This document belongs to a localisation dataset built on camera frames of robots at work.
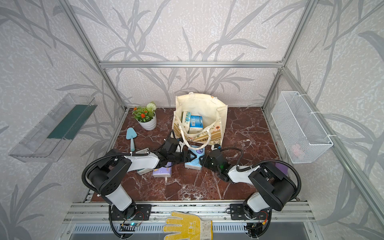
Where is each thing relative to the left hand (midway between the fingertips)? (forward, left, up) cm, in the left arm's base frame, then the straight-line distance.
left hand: (193, 158), depth 88 cm
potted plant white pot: (+25, +32, +9) cm, 42 cm away
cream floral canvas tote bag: (+22, -13, +15) cm, 29 cm away
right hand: (0, -4, -1) cm, 4 cm away
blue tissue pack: (+18, -1, +9) cm, 21 cm away
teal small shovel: (+21, +46, -6) cm, 50 cm away
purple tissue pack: (-8, +16, +1) cm, 18 cm away
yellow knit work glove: (-34, -1, -3) cm, 34 cm away
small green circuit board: (-32, +27, -4) cm, 43 cm away
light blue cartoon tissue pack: (-4, -1, +2) cm, 5 cm away
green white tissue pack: (+19, +5, +12) cm, 23 cm away
